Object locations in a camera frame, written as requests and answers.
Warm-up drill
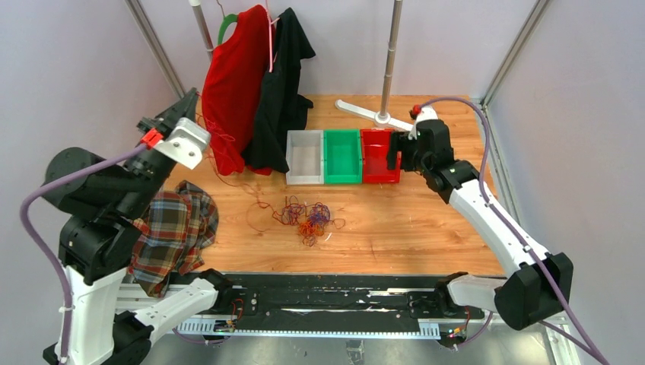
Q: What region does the white plastic bin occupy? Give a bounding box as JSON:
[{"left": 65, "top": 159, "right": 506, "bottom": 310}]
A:
[{"left": 286, "top": 130, "right": 324, "bottom": 185}]

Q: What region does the green hanger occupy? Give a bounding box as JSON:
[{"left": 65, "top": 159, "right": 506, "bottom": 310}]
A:
[{"left": 217, "top": 14, "right": 238, "bottom": 46}]

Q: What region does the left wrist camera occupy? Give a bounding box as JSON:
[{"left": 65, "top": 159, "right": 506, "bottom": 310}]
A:
[{"left": 153, "top": 117, "right": 211, "bottom": 170}]

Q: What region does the plaid shirt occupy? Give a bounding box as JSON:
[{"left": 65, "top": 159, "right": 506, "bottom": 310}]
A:
[{"left": 129, "top": 180, "right": 219, "bottom": 298}]

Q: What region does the green plastic bin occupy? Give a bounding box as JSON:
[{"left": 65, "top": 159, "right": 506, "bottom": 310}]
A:
[{"left": 323, "top": 129, "right": 363, "bottom": 185}]

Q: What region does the red plastic bin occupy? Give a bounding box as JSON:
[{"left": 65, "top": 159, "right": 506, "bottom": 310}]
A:
[{"left": 359, "top": 129, "right": 400, "bottom": 184}]

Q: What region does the white clothes rack stand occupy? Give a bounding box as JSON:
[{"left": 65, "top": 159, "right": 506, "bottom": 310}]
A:
[{"left": 335, "top": 0, "right": 417, "bottom": 139}]

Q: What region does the red shirt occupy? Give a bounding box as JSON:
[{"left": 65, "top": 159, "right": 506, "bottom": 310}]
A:
[{"left": 202, "top": 5, "right": 268, "bottom": 176}]

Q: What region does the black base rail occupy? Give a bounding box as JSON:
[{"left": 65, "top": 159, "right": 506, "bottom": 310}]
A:
[{"left": 197, "top": 273, "right": 496, "bottom": 341}]

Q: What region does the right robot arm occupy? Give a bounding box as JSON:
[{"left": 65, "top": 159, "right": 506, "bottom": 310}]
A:
[{"left": 386, "top": 119, "right": 574, "bottom": 330}]

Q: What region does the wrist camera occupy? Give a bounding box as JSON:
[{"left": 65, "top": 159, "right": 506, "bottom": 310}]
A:
[
  {"left": 153, "top": 117, "right": 211, "bottom": 170},
  {"left": 408, "top": 105, "right": 439, "bottom": 140}
]

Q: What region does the pink hanger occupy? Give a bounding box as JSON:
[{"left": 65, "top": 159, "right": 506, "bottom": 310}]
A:
[{"left": 264, "top": 0, "right": 279, "bottom": 73}]

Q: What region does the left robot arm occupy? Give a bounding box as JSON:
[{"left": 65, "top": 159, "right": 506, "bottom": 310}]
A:
[{"left": 43, "top": 89, "right": 233, "bottom": 364}]

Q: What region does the black shirt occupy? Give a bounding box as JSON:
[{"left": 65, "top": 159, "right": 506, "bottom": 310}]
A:
[{"left": 242, "top": 8, "right": 316, "bottom": 175}]

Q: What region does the tangled wire bundle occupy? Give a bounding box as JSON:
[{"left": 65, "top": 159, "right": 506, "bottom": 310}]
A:
[{"left": 272, "top": 195, "right": 347, "bottom": 248}]

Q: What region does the red wire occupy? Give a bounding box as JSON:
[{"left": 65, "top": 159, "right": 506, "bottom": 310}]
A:
[{"left": 193, "top": 90, "right": 273, "bottom": 233}]

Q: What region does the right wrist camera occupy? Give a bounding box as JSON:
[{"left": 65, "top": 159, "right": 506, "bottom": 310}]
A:
[{"left": 408, "top": 105, "right": 439, "bottom": 140}]

